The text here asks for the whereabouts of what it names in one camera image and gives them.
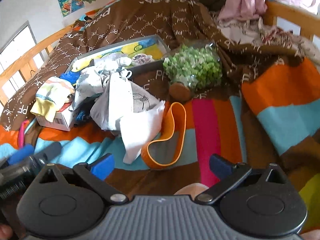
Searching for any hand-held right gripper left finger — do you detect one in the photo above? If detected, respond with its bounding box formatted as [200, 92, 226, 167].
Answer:
[34, 153, 128, 204]

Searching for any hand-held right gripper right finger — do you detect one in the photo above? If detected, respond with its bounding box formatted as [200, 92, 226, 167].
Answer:
[194, 154, 288, 204]

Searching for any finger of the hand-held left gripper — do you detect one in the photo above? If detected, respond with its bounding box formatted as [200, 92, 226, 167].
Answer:
[7, 144, 35, 164]
[35, 142, 62, 159]

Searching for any black printed cloth band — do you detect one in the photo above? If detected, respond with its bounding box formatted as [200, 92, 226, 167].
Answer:
[74, 97, 101, 128]

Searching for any small white cardboard box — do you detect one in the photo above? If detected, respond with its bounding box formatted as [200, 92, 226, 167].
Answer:
[35, 100, 81, 132]

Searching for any plain white cloth bag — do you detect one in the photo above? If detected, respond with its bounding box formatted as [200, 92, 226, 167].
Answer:
[117, 100, 166, 165]

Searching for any yellow striped sock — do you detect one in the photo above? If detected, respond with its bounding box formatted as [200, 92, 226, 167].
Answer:
[30, 76, 75, 123]

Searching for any orange elastic band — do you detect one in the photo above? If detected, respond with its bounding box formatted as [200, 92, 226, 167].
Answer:
[141, 102, 187, 169]

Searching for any light blue face mask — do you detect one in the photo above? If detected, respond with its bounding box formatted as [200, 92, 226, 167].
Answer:
[90, 72, 161, 131]

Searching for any white blue printed cloth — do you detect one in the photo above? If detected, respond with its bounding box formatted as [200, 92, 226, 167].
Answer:
[69, 67, 111, 111]

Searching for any blue plastic bag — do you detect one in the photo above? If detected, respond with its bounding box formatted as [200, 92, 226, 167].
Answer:
[59, 70, 83, 84]

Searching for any bag of green pieces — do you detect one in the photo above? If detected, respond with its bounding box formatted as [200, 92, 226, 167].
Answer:
[162, 41, 223, 103]

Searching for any window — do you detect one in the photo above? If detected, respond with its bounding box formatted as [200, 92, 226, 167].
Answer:
[0, 21, 38, 101]

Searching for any purple white floral pouch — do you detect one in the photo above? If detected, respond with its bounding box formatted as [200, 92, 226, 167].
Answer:
[131, 53, 153, 64]

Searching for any colourful painted picture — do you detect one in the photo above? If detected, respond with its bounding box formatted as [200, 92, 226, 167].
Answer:
[72, 40, 167, 72]

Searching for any white floral cloth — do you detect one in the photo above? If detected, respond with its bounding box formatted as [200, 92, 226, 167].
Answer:
[217, 17, 313, 53]

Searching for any brown patterned blanket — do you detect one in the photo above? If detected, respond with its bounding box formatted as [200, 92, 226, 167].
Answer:
[0, 0, 313, 132]

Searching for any pink cloth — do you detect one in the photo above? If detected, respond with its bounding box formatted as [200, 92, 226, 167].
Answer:
[217, 0, 320, 23]

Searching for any pink strap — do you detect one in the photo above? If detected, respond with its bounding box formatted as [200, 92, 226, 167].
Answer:
[17, 119, 29, 148]

